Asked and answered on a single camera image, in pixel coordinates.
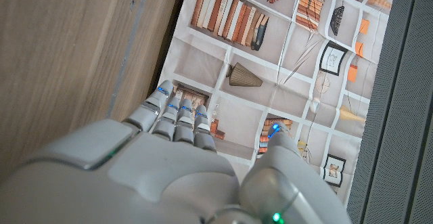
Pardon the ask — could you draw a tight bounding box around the printed bookshelf backdrop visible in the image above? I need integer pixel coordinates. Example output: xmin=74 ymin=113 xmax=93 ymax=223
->
xmin=148 ymin=0 xmax=398 ymax=206

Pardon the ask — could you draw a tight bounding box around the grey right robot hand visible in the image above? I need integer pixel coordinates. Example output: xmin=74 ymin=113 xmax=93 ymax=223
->
xmin=0 ymin=80 xmax=352 ymax=224

